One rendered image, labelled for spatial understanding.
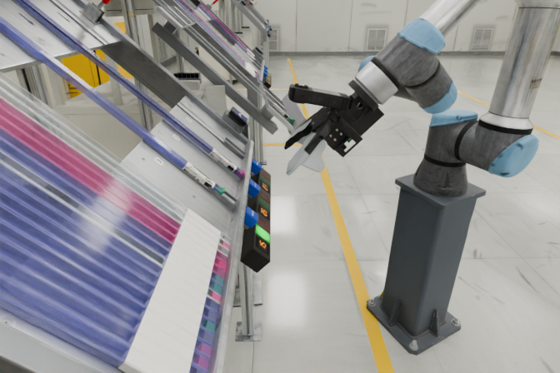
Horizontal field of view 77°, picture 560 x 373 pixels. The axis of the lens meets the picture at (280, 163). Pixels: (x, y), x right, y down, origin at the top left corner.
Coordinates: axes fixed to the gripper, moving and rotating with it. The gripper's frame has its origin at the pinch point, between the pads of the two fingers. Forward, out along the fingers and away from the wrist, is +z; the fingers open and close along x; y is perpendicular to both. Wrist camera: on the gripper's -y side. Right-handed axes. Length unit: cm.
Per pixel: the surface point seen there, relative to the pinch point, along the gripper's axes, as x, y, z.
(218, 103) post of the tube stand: 43.4, -13.8, 13.3
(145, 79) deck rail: 19.1, -31.7, 13.4
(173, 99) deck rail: 19.1, -24.0, 12.7
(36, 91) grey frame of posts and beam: 21, -50, 35
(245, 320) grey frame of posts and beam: 21, 39, 58
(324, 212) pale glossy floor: 100, 72, 38
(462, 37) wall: 759, 334, -267
